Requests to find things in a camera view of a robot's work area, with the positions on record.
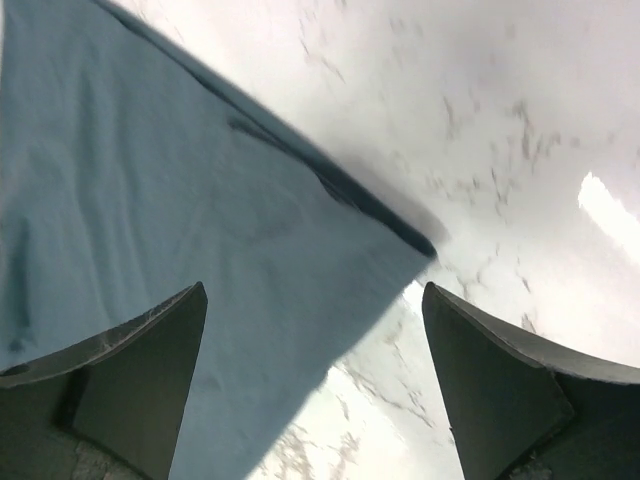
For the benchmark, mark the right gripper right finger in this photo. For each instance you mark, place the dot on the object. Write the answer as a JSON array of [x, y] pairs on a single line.
[[523, 407]]

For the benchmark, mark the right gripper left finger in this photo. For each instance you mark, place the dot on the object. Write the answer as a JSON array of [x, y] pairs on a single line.
[[122, 392]]

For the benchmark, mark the blue-grey t-shirt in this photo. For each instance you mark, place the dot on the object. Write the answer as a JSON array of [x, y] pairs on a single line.
[[126, 178]]

